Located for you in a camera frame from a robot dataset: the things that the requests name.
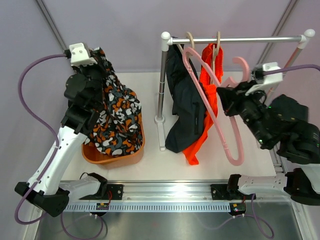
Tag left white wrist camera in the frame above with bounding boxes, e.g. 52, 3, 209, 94
68, 42, 98, 67

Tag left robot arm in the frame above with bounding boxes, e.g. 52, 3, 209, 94
14, 64, 108, 217

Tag camouflage patterned shorts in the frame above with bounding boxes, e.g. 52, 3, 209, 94
83, 47, 143, 157

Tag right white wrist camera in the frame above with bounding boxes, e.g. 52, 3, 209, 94
245, 62, 283, 96

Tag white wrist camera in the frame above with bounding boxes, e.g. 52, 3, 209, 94
68, 42, 98, 67
245, 62, 283, 96

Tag pink plastic hanger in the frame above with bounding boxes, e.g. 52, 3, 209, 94
182, 46, 251, 167

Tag beige hanger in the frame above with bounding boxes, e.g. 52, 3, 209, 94
177, 31, 195, 54
211, 31, 221, 73

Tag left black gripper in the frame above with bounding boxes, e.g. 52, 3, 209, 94
71, 52, 111, 107

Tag metal clothes rack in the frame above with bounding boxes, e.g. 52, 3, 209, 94
154, 29, 316, 151

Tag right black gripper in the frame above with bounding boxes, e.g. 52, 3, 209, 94
217, 79, 273, 147

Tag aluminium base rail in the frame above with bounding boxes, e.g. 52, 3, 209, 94
64, 181, 234, 213

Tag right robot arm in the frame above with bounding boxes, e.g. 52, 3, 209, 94
216, 82, 320, 206

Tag orange shorts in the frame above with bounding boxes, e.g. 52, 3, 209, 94
182, 43, 224, 166

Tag orange plastic basket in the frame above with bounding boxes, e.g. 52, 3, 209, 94
81, 126, 145, 170

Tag dark navy shorts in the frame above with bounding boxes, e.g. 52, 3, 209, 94
165, 45, 206, 153

